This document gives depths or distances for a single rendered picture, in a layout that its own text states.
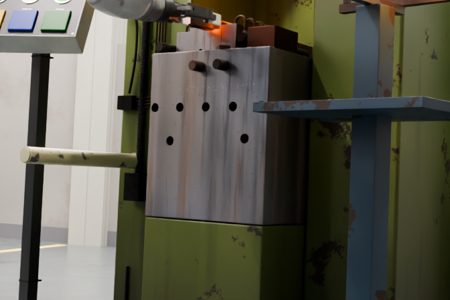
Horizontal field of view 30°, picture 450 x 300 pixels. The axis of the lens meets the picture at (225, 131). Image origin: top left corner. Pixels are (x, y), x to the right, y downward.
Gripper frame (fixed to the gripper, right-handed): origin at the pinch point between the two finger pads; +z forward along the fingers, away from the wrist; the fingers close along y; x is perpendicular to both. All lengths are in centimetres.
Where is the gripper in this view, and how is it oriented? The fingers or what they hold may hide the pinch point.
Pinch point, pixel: (201, 19)
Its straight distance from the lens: 223.9
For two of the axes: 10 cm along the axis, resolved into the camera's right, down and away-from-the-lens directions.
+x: 0.4, -10.0, 0.5
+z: 5.7, 0.7, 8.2
